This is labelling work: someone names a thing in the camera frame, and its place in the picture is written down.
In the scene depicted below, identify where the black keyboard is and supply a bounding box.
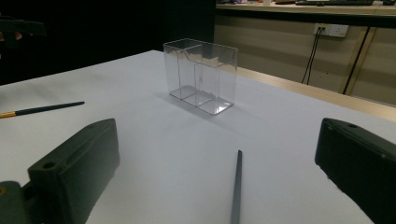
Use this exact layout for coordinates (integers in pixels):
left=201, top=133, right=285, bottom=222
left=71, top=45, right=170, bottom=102
left=294, top=0, right=375, bottom=7

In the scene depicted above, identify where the background desk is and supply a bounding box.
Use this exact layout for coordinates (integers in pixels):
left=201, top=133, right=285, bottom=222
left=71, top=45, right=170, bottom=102
left=215, top=0, right=396, bottom=30

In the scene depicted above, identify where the black paintbrush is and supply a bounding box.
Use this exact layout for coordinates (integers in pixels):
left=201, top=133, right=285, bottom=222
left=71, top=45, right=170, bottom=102
left=0, top=101, right=86, bottom=119
left=230, top=149, right=244, bottom=224

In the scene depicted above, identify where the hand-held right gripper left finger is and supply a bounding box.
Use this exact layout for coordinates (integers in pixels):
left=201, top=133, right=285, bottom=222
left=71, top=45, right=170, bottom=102
left=27, top=118, right=121, bottom=224

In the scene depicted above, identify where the white wall socket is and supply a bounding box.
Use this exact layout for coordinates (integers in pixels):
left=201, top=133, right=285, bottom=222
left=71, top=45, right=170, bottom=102
left=313, top=22, right=349, bottom=38

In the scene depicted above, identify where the dark vertical wall strip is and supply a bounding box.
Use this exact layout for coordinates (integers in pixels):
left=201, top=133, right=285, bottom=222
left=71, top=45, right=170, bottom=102
left=342, top=25, right=372, bottom=95

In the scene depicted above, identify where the black curtain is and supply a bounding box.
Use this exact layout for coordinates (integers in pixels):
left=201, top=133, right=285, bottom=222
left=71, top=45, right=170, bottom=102
left=0, top=0, right=218, bottom=87

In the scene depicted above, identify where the clear plastic organizer box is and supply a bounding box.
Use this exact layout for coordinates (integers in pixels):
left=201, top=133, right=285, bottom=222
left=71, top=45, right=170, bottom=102
left=163, top=37, right=239, bottom=117

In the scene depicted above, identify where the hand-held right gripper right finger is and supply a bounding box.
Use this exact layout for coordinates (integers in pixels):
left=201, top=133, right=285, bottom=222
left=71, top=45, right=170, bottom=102
left=314, top=117, right=396, bottom=224

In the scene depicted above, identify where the black wall cable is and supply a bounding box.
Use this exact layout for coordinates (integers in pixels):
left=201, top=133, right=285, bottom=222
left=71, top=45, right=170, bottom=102
left=306, top=28, right=325, bottom=86
left=301, top=27, right=321, bottom=85

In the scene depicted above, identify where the white table sheet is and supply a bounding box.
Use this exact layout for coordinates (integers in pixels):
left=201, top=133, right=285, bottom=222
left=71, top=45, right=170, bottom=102
left=0, top=49, right=396, bottom=224

